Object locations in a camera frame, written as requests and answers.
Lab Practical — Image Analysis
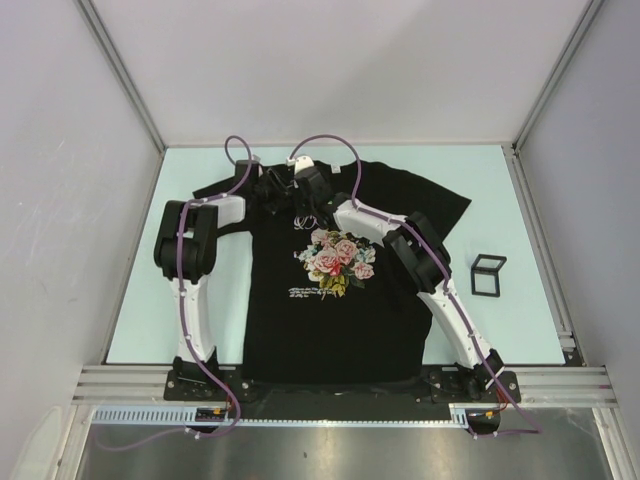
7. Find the black floral print t-shirt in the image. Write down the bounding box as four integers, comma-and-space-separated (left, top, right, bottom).
192, 158, 474, 387

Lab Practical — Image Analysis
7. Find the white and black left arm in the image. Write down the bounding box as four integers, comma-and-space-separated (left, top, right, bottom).
153, 160, 291, 401

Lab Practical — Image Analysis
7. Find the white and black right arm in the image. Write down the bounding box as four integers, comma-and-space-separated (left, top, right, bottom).
293, 165, 505, 401

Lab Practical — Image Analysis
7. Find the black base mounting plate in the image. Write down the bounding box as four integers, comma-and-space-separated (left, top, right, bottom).
163, 365, 521, 404

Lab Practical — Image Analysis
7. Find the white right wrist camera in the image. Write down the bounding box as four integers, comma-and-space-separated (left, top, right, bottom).
285, 155, 315, 176

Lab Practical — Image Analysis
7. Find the black rectangular frame right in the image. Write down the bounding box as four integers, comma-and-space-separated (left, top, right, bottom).
471, 254, 507, 298

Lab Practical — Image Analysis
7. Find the white slotted cable duct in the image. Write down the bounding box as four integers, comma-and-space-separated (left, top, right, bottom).
92, 405, 470, 430

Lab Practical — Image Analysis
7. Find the aluminium front rail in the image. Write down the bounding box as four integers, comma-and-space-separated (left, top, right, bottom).
72, 365, 618, 408

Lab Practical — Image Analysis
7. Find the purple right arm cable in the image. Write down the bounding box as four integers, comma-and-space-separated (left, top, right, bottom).
289, 134, 544, 436

